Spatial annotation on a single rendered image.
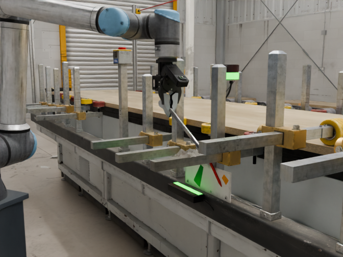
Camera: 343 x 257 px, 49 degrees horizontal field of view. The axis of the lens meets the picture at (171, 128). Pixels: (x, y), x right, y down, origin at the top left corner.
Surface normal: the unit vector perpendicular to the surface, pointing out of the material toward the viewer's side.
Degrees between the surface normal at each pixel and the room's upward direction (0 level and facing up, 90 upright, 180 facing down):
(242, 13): 90
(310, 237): 0
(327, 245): 0
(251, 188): 90
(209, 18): 90
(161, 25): 89
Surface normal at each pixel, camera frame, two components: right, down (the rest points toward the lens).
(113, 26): -0.28, 0.17
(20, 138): 0.72, 0.22
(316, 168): 0.53, 0.14
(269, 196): -0.85, 0.08
